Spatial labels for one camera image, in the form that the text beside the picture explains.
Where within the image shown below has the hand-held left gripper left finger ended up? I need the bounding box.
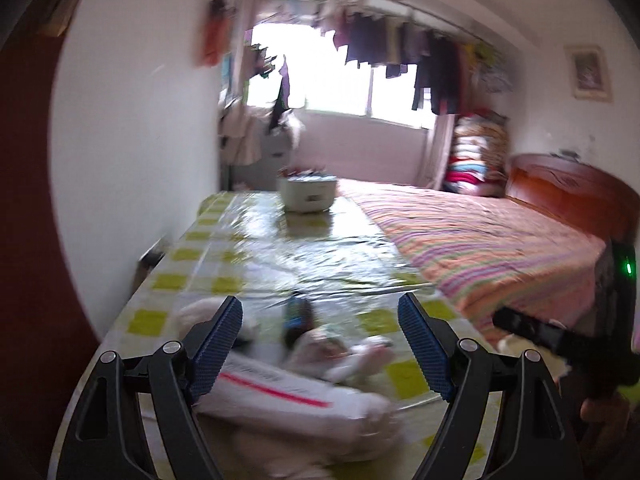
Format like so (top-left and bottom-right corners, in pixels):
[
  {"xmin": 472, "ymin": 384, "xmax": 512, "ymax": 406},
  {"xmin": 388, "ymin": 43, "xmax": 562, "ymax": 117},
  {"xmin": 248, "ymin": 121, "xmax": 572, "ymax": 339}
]
[{"xmin": 62, "ymin": 295, "xmax": 245, "ymax": 480}]

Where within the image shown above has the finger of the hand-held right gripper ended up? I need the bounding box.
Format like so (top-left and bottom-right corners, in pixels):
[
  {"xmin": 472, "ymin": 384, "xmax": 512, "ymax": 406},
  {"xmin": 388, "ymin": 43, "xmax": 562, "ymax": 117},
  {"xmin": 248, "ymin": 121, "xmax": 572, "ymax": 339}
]
[{"xmin": 491, "ymin": 306, "xmax": 568, "ymax": 356}]

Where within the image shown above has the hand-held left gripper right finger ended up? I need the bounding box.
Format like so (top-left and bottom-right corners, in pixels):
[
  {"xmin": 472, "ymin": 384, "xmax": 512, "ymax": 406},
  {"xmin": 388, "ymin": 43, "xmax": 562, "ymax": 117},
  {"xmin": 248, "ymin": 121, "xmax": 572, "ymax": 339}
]
[{"xmin": 397, "ymin": 292, "xmax": 583, "ymax": 480}]

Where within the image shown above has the cream plastic bin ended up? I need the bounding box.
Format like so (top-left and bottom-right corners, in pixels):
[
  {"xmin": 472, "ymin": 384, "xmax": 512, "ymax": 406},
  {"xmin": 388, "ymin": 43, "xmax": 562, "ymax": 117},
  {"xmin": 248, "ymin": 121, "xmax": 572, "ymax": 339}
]
[{"xmin": 497, "ymin": 332, "xmax": 571, "ymax": 376}]

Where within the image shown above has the white tissue pack pink label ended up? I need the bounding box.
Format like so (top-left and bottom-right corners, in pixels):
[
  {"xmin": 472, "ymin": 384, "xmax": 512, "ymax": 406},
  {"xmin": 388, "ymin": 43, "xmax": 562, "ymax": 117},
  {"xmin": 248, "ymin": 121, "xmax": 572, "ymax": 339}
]
[{"xmin": 197, "ymin": 352, "xmax": 388, "ymax": 423}]

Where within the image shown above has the person's right hand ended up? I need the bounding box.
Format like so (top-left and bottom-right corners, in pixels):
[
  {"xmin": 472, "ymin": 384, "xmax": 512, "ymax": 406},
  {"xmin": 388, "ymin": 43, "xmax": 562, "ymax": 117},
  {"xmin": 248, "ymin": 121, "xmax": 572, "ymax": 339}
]
[{"xmin": 580, "ymin": 390, "xmax": 640, "ymax": 431}]

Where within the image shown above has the white plush toy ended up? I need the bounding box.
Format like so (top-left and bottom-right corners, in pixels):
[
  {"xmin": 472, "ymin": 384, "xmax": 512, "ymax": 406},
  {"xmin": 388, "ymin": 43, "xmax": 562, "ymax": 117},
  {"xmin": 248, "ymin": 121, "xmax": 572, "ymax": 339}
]
[{"xmin": 175, "ymin": 297, "xmax": 408, "ymax": 468}]

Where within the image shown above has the bed with striped sheet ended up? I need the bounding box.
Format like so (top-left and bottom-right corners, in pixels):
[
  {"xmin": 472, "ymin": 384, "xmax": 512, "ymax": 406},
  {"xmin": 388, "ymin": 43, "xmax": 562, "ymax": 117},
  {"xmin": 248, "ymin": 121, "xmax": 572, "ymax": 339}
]
[{"xmin": 340, "ymin": 177, "xmax": 608, "ymax": 346}]

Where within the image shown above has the wooden headboard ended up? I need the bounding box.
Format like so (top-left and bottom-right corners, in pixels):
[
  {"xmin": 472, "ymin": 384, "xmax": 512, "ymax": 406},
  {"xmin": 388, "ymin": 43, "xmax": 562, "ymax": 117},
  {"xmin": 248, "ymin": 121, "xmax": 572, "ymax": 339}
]
[{"xmin": 505, "ymin": 152, "xmax": 636, "ymax": 261}]

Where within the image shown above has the checkered plastic tablecloth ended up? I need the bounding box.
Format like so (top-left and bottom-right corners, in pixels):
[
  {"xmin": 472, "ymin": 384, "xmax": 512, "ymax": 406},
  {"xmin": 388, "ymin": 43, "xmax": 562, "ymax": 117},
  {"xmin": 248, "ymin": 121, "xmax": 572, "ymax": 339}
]
[{"xmin": 50, "ymin": 191, "xmax": 506, "ymax": 480}]

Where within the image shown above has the stack of folded quilts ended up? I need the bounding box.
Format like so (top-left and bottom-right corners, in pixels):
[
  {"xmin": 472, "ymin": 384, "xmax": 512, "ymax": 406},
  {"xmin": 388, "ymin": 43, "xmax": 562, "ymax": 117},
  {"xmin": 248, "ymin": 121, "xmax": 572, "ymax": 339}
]
[{"xmin": 444, "ymin": 112, "xmax": 510, "ymax": 197}]

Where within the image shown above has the white plastic basket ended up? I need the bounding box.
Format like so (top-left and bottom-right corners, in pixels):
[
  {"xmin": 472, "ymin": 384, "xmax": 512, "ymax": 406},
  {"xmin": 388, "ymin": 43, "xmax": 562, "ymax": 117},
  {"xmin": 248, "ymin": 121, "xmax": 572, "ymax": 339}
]
[{"xmin": 277, "ymin": 170, "xmax": 338, "ymax": 215}]

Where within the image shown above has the pink curtain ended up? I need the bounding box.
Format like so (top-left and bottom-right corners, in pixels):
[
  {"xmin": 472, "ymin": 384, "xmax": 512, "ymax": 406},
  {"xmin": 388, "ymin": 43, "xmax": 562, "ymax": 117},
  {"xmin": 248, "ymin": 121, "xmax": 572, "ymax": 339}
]
[
  {"xmin": 217, "ymin": 0, "xmax": 266, "ymax": 166},
  {"xmin": 420, "ymin": 112, "xmax": 453, "ymax": 191}
]

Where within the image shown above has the dark red door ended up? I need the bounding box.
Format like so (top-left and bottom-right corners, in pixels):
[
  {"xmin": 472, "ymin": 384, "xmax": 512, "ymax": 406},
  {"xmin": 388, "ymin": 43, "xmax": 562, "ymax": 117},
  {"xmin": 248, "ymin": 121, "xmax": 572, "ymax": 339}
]
[{"xmin": 0, "ymin": 25, "xmax": 106, "ymax": 480}]

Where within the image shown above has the patterned hanging cloth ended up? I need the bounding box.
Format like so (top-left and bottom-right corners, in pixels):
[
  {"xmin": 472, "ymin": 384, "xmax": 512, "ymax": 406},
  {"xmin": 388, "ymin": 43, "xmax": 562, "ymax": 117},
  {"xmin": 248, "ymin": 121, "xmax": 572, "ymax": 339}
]
[{"xmin": 470, "ymin": 42, "xmax": 513, "ymax": 93}]

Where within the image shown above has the dark hanging garment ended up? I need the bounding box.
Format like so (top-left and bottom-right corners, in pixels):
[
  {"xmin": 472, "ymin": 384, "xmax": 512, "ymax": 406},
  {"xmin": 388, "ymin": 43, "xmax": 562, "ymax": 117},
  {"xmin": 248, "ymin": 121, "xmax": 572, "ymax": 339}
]
[{"xmin": 267, "ymin": 55, "xmax": 293, "ymax": 133}]

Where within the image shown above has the window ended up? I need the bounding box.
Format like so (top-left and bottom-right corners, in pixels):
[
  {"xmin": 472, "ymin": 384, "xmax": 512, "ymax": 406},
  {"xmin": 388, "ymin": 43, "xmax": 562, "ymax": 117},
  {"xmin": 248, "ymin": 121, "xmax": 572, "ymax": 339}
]
[{"xmin": 247, "ymin": 22, "xmax": 441, "ymax": 131}]

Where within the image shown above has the row of hanging dark clothes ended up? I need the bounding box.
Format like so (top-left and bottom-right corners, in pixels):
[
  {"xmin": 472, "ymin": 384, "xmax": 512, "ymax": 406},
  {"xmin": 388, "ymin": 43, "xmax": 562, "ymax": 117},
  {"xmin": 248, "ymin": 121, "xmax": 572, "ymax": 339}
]
[{"xmin": 315, "ymin": 0, "xmax": 476, "ymax": 116}]

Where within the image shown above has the framed wall picture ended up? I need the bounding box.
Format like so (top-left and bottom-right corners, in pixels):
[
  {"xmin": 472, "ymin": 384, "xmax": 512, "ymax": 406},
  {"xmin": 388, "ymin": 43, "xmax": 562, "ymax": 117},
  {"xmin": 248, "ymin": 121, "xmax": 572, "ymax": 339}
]
[{"xmin": 565, "ymin": 45, "xmax": 613, "ymax": 103}]

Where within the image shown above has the orange cloth on wall hook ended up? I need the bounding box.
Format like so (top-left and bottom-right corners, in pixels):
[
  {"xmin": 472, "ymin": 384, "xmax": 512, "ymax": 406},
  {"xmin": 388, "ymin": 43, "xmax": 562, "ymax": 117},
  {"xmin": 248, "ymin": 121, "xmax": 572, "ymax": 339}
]
[{"xmin": 200, "ymin": 0, "xmax": 233, "ymax": 67}]

